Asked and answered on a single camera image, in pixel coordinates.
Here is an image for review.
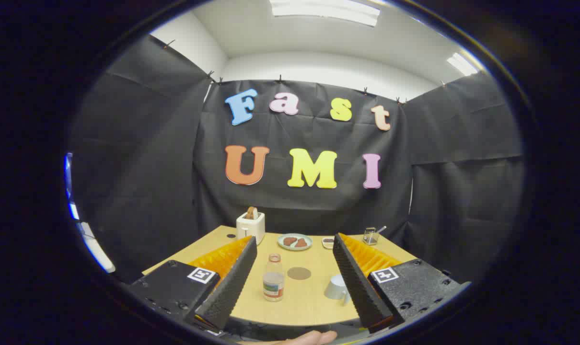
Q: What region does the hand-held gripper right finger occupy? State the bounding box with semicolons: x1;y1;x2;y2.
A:
332;233;472;334

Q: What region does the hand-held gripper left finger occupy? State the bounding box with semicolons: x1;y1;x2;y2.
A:
127;235;258;336

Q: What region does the white cup with handle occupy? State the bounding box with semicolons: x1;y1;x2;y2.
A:
324;274;352;306

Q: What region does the clear plastic juice bottle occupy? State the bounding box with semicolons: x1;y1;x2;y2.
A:
263;253;285;302

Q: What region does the white toaster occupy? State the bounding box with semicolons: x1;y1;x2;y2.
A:
236;211;266;245

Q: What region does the wooden table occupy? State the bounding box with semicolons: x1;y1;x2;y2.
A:
141;225;418;327

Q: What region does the pale green plate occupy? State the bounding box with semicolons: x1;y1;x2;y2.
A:
278;233;313;251

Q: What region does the white ledge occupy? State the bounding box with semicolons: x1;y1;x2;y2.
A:
77;220;116;274

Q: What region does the blue white screen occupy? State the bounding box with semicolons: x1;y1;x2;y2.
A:
64;152;80;221

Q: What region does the small ceiling light panel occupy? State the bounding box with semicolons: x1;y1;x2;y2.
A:
446;52;478;76

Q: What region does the large ceiling light panel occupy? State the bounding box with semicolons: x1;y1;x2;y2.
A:
269;0;381;27

